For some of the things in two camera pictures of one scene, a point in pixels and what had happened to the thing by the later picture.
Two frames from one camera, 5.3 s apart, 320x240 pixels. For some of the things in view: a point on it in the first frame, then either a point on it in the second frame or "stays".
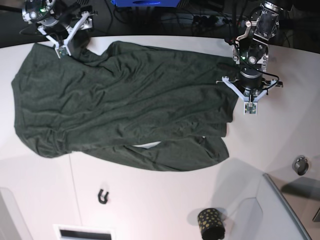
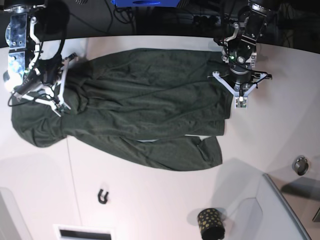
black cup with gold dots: (211, 224) stays
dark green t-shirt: (136, 105) stays
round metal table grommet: (300, 165) stays
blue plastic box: (146, 3) stays
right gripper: (250, 85) -> (241, 81)
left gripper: (62, 34) -> (44, 84)
